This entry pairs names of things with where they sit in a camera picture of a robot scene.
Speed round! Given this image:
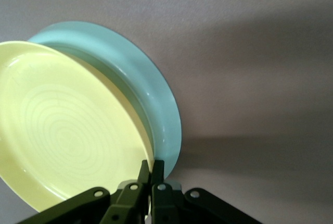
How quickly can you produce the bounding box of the pale green plastic plate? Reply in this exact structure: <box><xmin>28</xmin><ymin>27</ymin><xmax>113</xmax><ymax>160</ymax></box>
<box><xmin>27</xmin><ymin>20</ymin><xmax>182</xmax><ymax>181</ymax></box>

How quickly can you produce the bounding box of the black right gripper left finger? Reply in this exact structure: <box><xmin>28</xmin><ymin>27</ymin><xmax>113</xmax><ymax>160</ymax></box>
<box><xmin>14</xmin><ymin>159</ymin><xmax>151</xmax><ymax>224</ymax></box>

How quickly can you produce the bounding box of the yellow plastic plate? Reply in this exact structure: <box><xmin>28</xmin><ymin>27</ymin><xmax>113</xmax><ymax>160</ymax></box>
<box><xmin>0</xmin><ymin>40</ymin><xmax>155</xmax><ymax>221</ymax></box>

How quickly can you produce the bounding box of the brown table cover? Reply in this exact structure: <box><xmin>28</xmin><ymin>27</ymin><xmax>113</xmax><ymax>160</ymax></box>
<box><xmin>0</xmin><ymin>0</ymin><xmax>333</xmax><ymax>224</ymax></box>

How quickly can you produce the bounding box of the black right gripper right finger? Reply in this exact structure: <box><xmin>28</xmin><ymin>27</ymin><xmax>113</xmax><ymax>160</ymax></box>
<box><xmin>150</xmin><ymin>158</ymin><xmax>262</xmax><ymax>224</ymax></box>

